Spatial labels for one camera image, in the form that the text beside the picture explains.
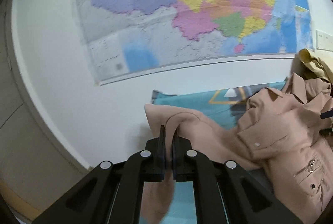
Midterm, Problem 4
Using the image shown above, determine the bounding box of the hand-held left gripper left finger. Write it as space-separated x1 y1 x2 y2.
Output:
32 125 167 224

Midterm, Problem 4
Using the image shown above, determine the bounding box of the teal grey printed bed sheet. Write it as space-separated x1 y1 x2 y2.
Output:
152 81 289 224

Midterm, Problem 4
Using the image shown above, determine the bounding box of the white wall socket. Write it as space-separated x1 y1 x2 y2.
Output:
316 30 333 52

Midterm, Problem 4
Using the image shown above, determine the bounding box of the colourful wall map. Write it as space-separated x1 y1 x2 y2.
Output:
70 0 314 87

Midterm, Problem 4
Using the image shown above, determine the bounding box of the cream yellow garment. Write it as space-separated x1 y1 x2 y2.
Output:
298 48 333 83

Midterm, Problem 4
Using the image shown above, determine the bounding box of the grey wooden door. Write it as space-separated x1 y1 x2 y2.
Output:
0 0 90 222

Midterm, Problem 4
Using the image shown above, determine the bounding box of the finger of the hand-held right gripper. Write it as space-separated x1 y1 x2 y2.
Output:
320 108 333 120

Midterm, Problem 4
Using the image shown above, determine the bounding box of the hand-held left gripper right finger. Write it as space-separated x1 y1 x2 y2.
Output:
172 130 303 224

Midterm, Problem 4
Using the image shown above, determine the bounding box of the pink jacket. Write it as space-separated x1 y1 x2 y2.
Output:
142 73 333 224

